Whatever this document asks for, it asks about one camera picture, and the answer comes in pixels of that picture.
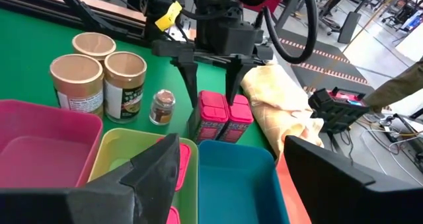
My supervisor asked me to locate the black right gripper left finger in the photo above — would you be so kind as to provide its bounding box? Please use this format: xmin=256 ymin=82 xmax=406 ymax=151
xmin=0 ymin=133 xmax=181 ymax=224

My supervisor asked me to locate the black and red tool case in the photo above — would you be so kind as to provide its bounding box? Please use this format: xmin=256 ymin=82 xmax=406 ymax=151
xmin=308 ymin=87 xmax=370 ymax=134

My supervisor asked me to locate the black mat with striped edge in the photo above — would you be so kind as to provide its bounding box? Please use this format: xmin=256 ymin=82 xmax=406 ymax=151
xmin=277 ymin=28 xmax=376 ymax=96

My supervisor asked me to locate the blue plastic bin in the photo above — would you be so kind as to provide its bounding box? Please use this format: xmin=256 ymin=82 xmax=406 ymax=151
xmin=198 ymin=139 xmax=291 ymax=224

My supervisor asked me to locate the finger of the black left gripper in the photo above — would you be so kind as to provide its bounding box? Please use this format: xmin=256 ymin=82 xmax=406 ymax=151
xmin=225 ymin=55 xmax=257 ymax=106
xmin=171 ymin=56 xmax=200 ymax=109

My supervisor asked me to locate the gold-lid seasoning jar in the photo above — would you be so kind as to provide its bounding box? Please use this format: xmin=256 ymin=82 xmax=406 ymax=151
xmin=49 ymin=54 xmax=104 ymax=118
xmin=104 ymin=51 xmax=147 ymax=124
xmin=71 ymin=32 xmax=117 ymax=68

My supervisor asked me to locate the red storage bin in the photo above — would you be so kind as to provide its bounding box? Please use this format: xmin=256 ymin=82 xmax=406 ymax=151
xmin=243 ymin=0 xmax=284 ymax=13

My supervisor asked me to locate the black leaning floor panel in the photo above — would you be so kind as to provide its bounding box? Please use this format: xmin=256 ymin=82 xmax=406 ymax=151
xmin=337 ymin=11 xmax=362 ymax=45

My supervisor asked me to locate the yellow checked cloth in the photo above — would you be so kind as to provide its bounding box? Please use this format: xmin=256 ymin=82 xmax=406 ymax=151
xmin=240 ymin=64 xmax=325 ymax=154

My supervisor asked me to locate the pink plastic bin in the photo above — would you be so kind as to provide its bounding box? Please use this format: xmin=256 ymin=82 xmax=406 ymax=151
xmin=0 ymin=99 xmax=104 ymax=188

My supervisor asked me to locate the red-lid spice tin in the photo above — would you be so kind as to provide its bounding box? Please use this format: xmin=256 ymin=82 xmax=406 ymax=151
xmin=194 ymin=91 xmax=229 ymax=145
xmin=174 ymin=137 xmax=192 ymax=192
xmin=166 ymin=205 xmax=182 ymax=224
xmin=217 ymin=94 xmax=254 ymax=144

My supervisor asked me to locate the person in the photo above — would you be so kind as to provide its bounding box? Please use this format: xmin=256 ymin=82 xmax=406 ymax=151
xmin=363 ymin=57 xmax=423 ymax=114

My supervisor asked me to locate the black power strip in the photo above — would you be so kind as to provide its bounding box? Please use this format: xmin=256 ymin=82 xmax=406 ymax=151
xmin=379 ymin=126 xmax=403 ymax=143

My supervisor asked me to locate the yellow tape tag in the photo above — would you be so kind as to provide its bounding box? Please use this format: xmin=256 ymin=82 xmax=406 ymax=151
xmin=154 ymin=1 xmax=183 ymax=32

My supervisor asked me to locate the small cork-top glass jar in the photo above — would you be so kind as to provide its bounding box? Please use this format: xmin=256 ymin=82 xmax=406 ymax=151
xmin=149 ymin=89 xmax=176 ymax=126

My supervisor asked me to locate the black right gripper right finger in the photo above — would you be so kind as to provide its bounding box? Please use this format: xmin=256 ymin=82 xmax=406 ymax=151
xmin=283 ymin=134 xmax=423 ymax=224

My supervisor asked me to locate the orange plastic bin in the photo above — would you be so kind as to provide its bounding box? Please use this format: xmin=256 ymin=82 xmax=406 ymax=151
xmin=275 ymin=151 xmax=313 ymax=224

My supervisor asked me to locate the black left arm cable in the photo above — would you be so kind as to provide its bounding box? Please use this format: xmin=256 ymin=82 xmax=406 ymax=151
xmin=262 ymin=0 xmax=319 ymax=65

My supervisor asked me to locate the yellow-green plastic bin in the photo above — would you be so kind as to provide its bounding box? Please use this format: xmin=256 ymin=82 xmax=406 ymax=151
xmin=88 ymin=128 xmax=199 ymax=224

